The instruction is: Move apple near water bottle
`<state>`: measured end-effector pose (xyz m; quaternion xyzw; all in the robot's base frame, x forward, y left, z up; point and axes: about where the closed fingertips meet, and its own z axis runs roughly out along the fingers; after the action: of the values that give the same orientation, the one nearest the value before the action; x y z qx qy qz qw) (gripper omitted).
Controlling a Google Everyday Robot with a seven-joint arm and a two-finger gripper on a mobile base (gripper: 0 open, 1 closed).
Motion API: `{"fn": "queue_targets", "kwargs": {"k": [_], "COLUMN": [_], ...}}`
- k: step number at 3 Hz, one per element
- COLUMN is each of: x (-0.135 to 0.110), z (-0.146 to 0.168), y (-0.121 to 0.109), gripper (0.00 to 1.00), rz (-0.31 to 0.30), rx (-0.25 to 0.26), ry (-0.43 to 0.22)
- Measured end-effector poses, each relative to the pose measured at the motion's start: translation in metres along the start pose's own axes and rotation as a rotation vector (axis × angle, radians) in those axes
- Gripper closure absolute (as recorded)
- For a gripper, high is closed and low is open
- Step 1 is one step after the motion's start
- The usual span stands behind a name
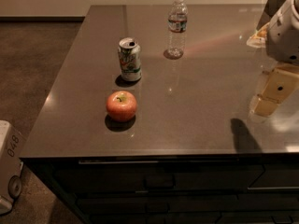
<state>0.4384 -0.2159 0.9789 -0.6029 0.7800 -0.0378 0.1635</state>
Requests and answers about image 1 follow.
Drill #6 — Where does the dark drawer cabinet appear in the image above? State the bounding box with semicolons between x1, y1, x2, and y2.
25;159;299;224

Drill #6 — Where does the green white soda can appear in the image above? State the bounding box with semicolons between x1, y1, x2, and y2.
118;37;142;82

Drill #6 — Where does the red apple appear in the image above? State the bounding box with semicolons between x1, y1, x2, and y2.
106;91;137;122

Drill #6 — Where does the clear plastic water bottle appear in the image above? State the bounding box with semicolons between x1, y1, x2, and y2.
166;0;188;59

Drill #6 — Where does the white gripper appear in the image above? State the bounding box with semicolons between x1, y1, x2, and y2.
249;0;299;119

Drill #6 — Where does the snack bag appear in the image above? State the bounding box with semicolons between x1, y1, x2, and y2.
247;23;269;49

